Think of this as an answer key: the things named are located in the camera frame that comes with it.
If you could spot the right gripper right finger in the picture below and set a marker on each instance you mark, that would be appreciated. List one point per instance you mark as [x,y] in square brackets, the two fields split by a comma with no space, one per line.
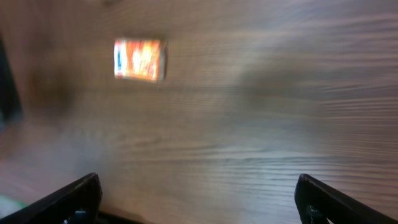
[317,202]

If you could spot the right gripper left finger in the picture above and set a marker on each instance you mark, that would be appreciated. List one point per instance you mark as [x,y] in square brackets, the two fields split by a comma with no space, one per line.
[77,202]

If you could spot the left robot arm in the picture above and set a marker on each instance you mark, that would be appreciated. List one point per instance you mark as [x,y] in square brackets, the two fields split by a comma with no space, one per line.
[11,108]

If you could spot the small orange tissue pack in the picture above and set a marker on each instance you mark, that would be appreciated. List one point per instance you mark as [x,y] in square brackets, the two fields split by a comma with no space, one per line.
[140,59]

